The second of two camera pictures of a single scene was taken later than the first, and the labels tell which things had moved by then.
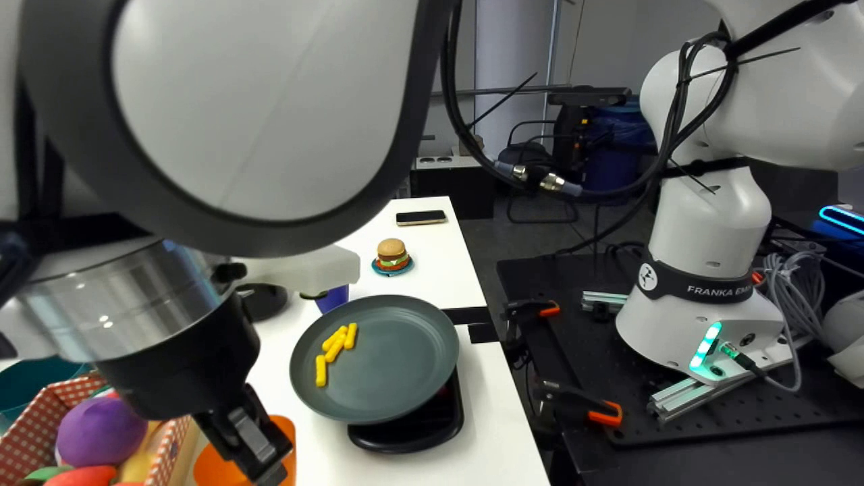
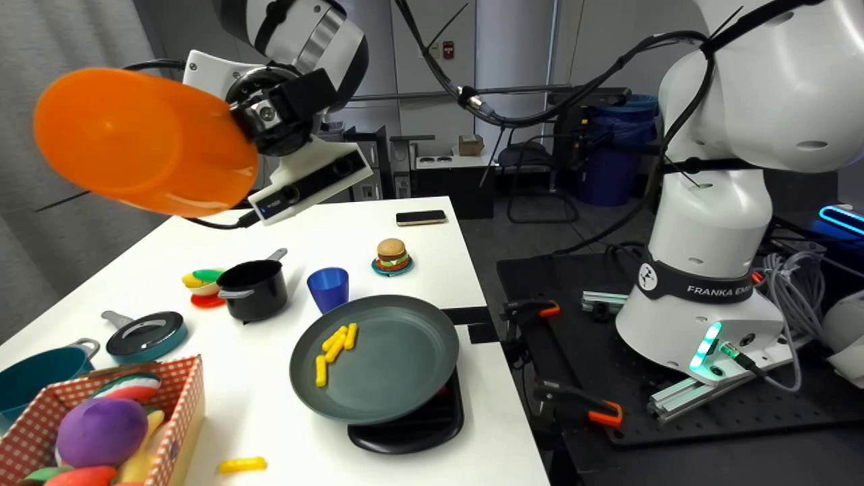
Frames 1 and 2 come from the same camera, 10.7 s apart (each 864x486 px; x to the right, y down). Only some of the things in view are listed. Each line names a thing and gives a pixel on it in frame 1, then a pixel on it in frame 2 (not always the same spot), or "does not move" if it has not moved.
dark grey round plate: x=402 y=357 does not move
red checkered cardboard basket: x=29 y=443 does not move
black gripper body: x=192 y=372 to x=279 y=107
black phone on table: x=419 y=218 does not move
